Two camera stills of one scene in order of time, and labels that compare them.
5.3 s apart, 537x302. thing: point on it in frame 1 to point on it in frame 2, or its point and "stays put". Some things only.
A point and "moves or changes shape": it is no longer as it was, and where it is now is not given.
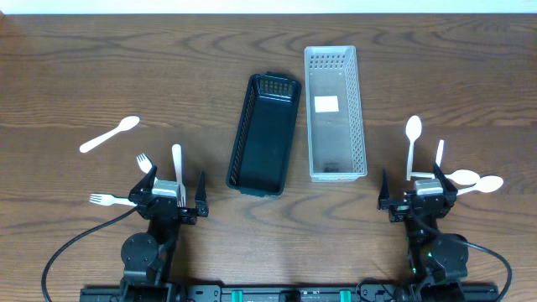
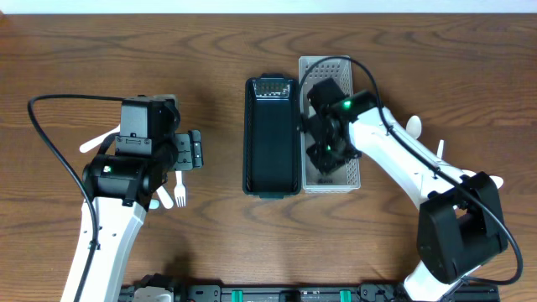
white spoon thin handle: (440, 153) stays put
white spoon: (127, 123) stays put
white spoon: (413, 130) stays put
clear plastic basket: (336, 138) moves or changes shape
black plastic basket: (265, 135) moves or changes shape
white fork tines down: (176, 150) stays put
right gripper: (414, 208) to (320, 137)
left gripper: (174, 210) to (187, 150)
